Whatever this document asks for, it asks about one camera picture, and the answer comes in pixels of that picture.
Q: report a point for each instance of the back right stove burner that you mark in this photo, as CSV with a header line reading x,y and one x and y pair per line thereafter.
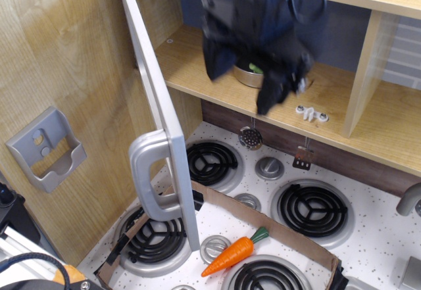
x,y
314,209

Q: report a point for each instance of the hanging metal strainer spoon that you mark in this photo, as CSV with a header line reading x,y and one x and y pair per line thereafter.
x,y
250,137

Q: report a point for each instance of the black device left edge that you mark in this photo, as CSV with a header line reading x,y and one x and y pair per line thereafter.
x,y
14,215

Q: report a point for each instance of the orange object bottom left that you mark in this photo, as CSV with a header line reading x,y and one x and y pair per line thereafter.
x,y
74,275

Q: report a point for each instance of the grey middle stove knob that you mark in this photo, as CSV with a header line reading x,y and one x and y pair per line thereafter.
x,y
249,200

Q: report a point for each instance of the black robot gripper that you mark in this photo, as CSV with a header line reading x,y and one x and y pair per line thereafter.
x,y
263,32

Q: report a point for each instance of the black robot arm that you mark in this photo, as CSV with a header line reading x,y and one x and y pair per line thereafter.
x,y
309,18

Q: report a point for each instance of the steel pot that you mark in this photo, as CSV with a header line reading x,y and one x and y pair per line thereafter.
x,y
243,74

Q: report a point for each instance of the back left stove burner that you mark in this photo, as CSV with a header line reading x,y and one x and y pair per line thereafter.
x,y
216,165

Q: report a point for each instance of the white plastic door latch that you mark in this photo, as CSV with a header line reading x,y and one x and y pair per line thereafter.
x,y
310,114

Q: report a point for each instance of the orange toy carrot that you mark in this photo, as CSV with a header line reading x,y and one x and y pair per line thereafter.
x,y
235,253

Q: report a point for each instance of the grey front stove knob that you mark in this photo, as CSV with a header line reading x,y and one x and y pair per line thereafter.
x,y
212,247

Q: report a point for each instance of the stove burner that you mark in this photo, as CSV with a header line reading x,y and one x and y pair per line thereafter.
x,y
216,165
265,272
314,209
157,249

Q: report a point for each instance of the grey faucet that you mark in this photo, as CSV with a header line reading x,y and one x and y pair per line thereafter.
x,y
410,201

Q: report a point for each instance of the grey back stove knob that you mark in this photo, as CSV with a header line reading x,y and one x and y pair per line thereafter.
x,y
269,168

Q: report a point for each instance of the front left stove burner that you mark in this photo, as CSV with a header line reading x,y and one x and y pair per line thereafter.
x,y
157,249

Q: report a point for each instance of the green toy vegetable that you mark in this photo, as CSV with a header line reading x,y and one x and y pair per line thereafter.
x,y
255,69

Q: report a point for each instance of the grey toy microwave door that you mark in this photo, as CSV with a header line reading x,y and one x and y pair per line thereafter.
x,y
166,142

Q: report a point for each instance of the front right stove burner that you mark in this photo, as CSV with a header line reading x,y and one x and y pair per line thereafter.
x,y
265,272

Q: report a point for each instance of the grey stove knob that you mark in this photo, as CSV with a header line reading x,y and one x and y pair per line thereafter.
x,y
212,247
269,168
249,200

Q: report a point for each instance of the hanging small spatula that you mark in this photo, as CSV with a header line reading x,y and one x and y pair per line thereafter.
x,y
303,156

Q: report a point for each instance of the grey wall phone holder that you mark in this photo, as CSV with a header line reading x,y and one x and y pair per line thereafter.
x,y
37,140

